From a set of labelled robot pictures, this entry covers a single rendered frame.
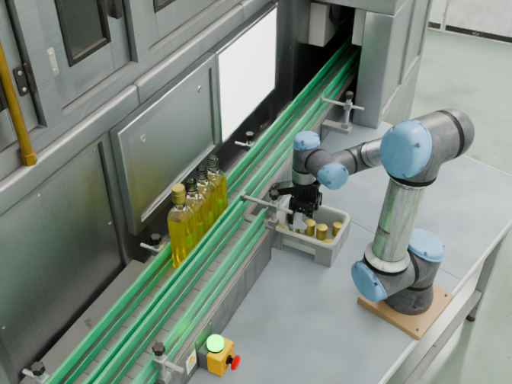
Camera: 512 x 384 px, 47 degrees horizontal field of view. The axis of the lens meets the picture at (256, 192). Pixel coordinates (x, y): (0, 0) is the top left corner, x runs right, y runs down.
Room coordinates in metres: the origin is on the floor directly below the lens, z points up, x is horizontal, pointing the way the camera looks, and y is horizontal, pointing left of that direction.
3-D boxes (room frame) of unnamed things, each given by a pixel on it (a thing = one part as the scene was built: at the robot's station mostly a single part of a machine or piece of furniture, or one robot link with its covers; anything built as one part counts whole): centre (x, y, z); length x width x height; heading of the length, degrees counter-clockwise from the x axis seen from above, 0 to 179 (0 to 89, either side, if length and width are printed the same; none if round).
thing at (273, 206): (1.34, -0.03, 0.95); 0.17 x 0.03 x 0.12; 63
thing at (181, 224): (1.17, 0.20, 0.99); 0.06 x 0.06 x 0.21; 63
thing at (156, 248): (1.16, 0.29, 0.94); 0.07 x 0.04 x 0.13; 63
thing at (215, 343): (0.93, 0.10, 0.84); 0.05 x 0.05 x 0.03
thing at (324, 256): (1.41, -0.15, 0.79); 0.27 x 0.17 x 0.08; 63
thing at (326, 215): (1.40, -0.17, 0.80); 0.22 x 0.17 x 0.09; 63
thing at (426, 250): (1.14, -0.45, 0.94); 0.13 x 0.12 x 0.14; 122
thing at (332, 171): (1.33, -0.21, 1.10); 0.11 x 0.11 x 0.08; 32
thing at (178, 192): (1.17, 0.20, 1.14); 0.04 x 0.04 x 0.04
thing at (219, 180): (1.32, 0.12, 0.99); 0.06 x 0.06 x 0.21; 62
